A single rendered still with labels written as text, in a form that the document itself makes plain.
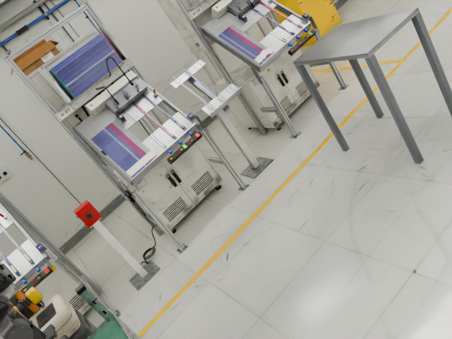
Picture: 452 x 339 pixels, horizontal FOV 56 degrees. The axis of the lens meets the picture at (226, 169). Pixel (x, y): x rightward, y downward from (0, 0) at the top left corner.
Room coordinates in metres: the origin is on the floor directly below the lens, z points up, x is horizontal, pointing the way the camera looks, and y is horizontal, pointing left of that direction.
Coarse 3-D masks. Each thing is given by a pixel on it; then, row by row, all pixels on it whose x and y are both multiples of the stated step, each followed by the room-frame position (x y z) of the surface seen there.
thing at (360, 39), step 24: (360, 24) 2.62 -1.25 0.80; (384, 24) 2.35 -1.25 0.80; (312, 48) 2.80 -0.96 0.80; (336, 48) 2.50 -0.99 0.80; (360, 48) 2.26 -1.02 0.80; (432, 48) 2.25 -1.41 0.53; (360, 72) 2.89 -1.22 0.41; (312, 96) 2.81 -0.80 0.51; (384, 96) 2.16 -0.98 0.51; (408, 144) 2.15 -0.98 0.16
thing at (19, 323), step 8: (0, 296) 1.00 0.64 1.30; (8, 304) 1.00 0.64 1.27; (8, 312) 0.98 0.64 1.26; (0, 320) 0.98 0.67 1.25; (8, 320) 0.94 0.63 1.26; (16, 320) 0.96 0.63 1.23; (24, 320) 0.97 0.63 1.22; (0, 328) 0.94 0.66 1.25; (8, 328) 0.92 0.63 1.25; (16, 328) 0.92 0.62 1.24; (24, 328) 0.92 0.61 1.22; (8, 336) 0.91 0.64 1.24; (16, 336) 0.91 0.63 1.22; (24, 336) 0.92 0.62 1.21; (32, 336) 0.92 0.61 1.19
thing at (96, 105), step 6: (132, 72) 3.68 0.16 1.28; (120, 78) 3.66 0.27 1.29; (126, 78) 3.65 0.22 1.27; (132, 78) 3.64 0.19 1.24; (138, 78) 3.68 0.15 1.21; (114, 84) 3.63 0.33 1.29; (120, 84) 3.62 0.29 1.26; (126, 84) 3.62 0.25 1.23; (108, 90) 3.60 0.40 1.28; (114, 90) 3.58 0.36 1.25; (102, 96) 3.57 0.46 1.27; (108, 96) 3.55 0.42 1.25; (90, 102) 3.55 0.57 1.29; (96, 102) 3.53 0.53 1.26; (102, 102) 3.52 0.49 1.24; (90, 108) 3.50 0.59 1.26; (96, 108) 3.51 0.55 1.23; (102, 108) 3.56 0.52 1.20; (90, 114) 3.60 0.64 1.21; (96, 114) 3.54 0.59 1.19
